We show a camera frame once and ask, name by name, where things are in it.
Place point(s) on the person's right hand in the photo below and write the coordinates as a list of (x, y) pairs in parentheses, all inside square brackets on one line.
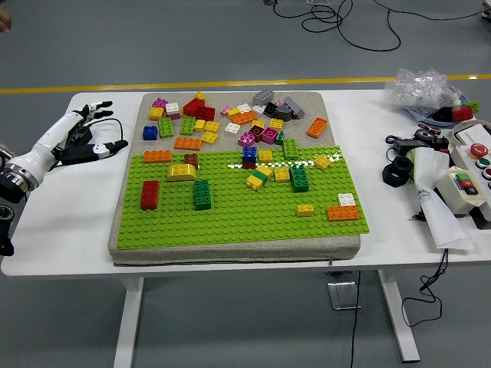
[(4, 21)]

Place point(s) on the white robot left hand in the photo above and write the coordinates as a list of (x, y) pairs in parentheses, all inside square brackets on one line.
[(46, 143)]

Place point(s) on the red long brick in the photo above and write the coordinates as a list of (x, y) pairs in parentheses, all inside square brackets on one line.
[(149, 194)]

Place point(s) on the yellow curved brick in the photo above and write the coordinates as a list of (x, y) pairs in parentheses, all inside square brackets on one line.
[(180, 173)]

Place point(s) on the brown small brick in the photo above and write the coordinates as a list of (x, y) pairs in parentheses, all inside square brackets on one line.
[(191, 161)]

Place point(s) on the dark green long brick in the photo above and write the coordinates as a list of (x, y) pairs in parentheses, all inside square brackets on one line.
[(299, 178), (202, 195)]

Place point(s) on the orange long brick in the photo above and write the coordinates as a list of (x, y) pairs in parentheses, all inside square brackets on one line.
[(244, 117), (187, 143), (317, 127), (157, 156), (343, 213)]

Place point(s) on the blue square brick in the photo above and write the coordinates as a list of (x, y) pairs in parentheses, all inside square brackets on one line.
[(249, 153), (150, 133)]

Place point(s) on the yellow square brick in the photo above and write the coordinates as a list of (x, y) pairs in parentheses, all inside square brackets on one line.
[(254, 182), (305, 211), (199, 125), (282, 175), (209, 138), (322, 162), (232, 112), (156, 114), (258, 123), (265, 156), (211, 127), (276, 123)]

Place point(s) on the magenta square brick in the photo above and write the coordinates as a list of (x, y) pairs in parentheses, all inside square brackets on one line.
[(159, 103), (246, 139)]

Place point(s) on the lime green brick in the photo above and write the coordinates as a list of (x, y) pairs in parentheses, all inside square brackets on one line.
[(290, 148), (165, 128), (473, 106), (187, 125)]

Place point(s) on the white square brick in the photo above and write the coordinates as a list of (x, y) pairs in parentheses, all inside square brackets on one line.
[(172, 107), (258, 109), (347, 199), (232, 128), (244, 107)]

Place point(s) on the pink square brick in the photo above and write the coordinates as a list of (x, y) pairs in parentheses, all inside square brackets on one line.
[(175, 116)]

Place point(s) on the large red brick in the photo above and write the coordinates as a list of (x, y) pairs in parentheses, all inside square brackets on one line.
[(192, 106)]

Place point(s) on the small yellow brick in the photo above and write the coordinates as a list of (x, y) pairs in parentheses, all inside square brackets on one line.
[(200, 96)]

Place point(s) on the dark red hollow brick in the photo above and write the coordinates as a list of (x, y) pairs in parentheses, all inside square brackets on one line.
[(255, 133), (206, 113)]

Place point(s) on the red square brick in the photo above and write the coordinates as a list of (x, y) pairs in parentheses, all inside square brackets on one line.
[(248, 165)]

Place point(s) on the green studded baseplate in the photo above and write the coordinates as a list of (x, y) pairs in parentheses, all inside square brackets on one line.
[(238, 214)]

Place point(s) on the green thin brick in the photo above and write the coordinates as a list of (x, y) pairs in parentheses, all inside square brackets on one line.
[(262, 175)]

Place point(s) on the yellow thin brick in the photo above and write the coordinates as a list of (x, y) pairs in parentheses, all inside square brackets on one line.
[(265, 169)]

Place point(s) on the light grey brick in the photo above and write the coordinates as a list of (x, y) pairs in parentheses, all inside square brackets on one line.
[(263, 96)]

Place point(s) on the magenta hollow brick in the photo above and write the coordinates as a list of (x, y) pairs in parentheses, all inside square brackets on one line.
[(269, 135)]

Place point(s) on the black hollow brick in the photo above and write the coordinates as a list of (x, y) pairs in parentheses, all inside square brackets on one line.
[(271, 110)]

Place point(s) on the small dark green brick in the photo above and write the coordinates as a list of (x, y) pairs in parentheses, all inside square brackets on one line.
[(280, 138)]

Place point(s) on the dark grey brick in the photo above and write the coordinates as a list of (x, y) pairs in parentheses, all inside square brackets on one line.
[(284, 113)]

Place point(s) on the grey long brick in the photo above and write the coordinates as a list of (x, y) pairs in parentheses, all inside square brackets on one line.
[(294, 106)]

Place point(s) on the white table leg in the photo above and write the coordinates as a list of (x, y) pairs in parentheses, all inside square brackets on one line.
[(128, 326), (399, 318)]

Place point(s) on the metal floor plate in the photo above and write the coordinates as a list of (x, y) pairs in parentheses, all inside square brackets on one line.
[(343, 296)]

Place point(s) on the large black nut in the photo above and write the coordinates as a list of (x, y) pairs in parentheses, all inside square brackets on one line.
[(388, 177)]

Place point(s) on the black power adapter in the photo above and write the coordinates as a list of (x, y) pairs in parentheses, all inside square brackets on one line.
[(410, 144)]

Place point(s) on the green paper piece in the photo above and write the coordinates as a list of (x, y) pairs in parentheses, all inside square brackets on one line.
[(411, 161)]

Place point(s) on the clear plastic bag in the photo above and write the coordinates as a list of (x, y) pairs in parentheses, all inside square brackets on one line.
[(418, 86)]

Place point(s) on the blue plastic dish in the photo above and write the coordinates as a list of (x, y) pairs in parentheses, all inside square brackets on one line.
[(422, 116)]

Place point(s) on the black servo parts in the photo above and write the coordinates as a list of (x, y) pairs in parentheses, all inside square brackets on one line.
[(437, 142)]

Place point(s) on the white paper sheet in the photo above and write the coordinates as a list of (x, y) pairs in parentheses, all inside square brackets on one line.
[(441, 218)]

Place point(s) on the white button control box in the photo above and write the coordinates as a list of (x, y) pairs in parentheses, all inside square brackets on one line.
[(466, 163)]

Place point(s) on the white flat device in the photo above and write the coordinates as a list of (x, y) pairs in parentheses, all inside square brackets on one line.
[(473, 134)]

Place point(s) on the small white switch box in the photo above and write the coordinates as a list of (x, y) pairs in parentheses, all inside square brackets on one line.
[(450, 191)]

